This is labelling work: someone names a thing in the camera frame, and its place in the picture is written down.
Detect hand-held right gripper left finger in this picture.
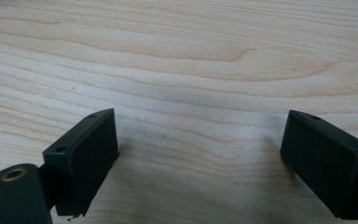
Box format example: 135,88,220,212
42,107,119,217

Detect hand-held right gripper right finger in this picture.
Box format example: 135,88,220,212
280,109,358,221

